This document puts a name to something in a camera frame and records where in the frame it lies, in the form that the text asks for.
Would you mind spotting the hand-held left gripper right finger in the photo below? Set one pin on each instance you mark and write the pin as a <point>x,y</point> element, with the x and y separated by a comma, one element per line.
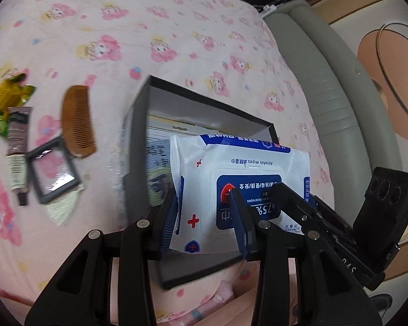
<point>239,224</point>

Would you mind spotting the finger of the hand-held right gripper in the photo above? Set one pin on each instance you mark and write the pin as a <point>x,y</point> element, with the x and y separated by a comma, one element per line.
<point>336,215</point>
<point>292,203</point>

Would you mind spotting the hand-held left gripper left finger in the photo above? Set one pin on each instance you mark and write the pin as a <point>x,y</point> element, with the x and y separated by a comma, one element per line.
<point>168,224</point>

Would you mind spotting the white blue wet wipes pack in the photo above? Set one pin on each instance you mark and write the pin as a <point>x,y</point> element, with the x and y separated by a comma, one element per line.
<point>204,176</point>

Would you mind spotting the clear bag with blue print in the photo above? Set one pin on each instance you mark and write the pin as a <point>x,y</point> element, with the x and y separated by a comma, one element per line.
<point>156,163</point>

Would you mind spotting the black cardboard box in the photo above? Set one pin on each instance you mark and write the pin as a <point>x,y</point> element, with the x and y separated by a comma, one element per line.
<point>136,163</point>

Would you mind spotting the cream tassel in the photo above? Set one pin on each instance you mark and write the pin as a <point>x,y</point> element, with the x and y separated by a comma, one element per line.
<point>63,207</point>

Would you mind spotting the grey padded headboard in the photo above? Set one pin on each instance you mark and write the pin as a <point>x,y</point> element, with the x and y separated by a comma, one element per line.
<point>326,91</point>

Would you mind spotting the brown wooden comb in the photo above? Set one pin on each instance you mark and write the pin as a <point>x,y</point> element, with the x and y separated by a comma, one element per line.
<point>78,122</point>

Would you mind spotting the thin black hoop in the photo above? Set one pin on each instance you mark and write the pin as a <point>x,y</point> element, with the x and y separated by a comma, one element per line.
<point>377,49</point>

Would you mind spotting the brown cream hand cream tube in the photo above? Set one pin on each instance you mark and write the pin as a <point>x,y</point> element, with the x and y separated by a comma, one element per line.
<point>17,135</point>

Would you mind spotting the pink cartoon printed blanket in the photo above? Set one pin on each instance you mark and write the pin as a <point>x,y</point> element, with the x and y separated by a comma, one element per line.
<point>156,23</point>

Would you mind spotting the green yellow snack packet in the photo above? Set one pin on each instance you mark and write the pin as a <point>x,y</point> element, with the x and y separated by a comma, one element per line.
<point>0,108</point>

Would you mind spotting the black square display frame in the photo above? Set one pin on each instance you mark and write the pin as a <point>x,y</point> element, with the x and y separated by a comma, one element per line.
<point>54,169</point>

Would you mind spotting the white wall charger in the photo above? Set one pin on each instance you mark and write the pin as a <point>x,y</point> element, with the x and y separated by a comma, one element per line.
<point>269,8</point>

